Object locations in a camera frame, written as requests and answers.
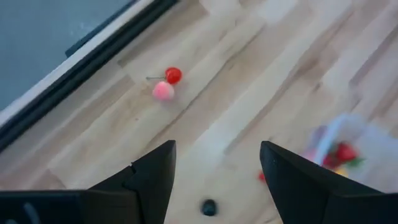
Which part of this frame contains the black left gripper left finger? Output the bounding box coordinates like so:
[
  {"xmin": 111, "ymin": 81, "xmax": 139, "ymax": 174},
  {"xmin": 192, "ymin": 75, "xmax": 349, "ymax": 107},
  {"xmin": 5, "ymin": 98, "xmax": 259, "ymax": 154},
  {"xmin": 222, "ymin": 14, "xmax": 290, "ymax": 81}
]
[{"xmin": 88, "ymin": 140, "xmax": 177, "ymax": 224}]

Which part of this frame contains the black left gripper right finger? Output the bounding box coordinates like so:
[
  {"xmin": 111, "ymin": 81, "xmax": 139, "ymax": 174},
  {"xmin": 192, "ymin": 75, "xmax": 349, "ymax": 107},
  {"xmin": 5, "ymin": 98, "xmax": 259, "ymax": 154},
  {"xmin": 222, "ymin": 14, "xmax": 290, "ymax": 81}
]
[{"xmin": 260, "ymin": 141, "xmax": 382, "ymax": 224}]

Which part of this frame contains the red strawberry with green leaves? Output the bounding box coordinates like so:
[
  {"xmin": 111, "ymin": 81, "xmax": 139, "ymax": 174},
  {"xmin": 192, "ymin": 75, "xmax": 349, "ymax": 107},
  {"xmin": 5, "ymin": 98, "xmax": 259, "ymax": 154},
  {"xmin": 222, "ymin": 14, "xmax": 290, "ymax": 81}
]
[{"xmin": 322, "ymin": 142, "xmax": 366, "ymax": 170}]

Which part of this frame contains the dark toy blueberry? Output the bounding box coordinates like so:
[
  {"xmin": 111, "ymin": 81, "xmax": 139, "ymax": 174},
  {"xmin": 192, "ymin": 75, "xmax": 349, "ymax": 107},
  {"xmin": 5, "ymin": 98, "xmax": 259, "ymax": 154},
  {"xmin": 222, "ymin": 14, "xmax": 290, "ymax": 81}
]
[{"xmin": 200, "ymin": 198, "xmax": 218, "ymax": 217}]

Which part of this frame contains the clear plastic tupperware container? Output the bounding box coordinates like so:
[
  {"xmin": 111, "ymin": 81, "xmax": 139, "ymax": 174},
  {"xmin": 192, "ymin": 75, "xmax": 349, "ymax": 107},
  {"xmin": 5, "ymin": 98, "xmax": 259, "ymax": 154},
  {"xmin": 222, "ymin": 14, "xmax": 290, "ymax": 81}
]
[{"xmin": 303, "ymin": 113, "xmax": 398, "ymax": 194}]

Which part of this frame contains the pink toy raspberry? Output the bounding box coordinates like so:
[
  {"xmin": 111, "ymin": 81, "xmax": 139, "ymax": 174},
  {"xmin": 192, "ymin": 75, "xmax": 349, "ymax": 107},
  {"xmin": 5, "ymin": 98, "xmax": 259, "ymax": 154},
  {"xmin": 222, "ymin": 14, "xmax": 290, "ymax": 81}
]
[{"xmin": 152, "ymin": 81, "xmax": 175, "ymax": 101}]

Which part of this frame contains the red cherry with stem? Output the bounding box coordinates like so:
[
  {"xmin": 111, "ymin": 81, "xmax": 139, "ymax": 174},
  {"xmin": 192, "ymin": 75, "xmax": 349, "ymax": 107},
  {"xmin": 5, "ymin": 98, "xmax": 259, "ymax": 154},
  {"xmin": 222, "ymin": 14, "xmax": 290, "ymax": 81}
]
[{"xmin": 146, "ymin": 67, "xmax": 183, "ymax": 85}]

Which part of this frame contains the black table edge rail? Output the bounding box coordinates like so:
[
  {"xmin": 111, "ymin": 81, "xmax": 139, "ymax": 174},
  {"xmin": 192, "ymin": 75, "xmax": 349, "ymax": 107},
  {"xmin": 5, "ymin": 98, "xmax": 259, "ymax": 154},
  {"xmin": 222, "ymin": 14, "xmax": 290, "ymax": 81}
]
[{"xmin": 0, "ymin": 0, "xmax": 180, "ymax": 153}]

